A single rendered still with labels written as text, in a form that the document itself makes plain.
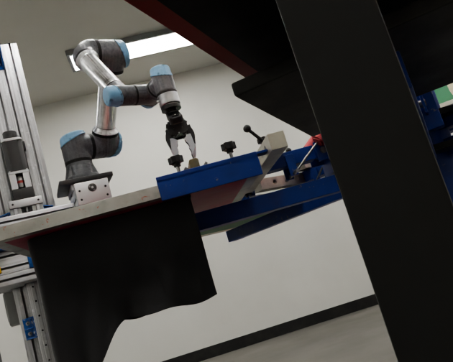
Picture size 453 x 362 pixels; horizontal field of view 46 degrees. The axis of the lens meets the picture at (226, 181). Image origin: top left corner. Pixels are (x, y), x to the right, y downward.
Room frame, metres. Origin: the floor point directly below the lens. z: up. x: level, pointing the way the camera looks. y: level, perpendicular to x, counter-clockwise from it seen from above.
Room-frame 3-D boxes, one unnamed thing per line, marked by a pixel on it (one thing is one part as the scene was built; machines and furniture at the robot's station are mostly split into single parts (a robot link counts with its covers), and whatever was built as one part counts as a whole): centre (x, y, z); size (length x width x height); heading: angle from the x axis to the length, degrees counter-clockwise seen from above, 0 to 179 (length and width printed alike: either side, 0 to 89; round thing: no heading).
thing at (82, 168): (2.28, 0.60, 1.31); 0.15 x 0.15 x 0.10
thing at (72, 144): (2.28, 0.59, 1.42); 0.13 x 0.12 x 0.14; 125
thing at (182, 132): (1.83, 0.11, 1.26); 0.09 x 0.08 x 0.12; 9
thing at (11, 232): (1.77, 0.32, 0.97); 0.79 x 0.58 x 0.04; 99
